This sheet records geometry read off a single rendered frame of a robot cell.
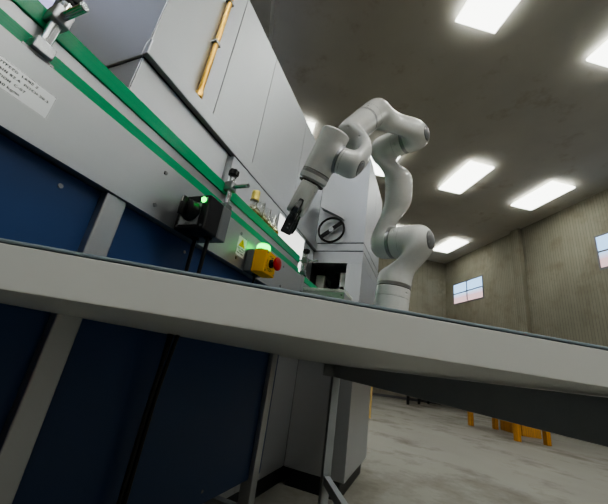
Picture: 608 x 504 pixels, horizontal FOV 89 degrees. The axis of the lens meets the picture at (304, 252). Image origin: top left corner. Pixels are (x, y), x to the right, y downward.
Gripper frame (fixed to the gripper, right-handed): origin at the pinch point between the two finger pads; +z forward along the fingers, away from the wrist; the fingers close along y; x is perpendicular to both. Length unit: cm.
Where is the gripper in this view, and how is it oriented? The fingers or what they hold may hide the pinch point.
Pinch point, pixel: (288, 230)
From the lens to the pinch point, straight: 92.0
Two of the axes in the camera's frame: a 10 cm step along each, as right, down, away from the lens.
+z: -4.5, 8.9, 1.0
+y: -0.5, 0.9, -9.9
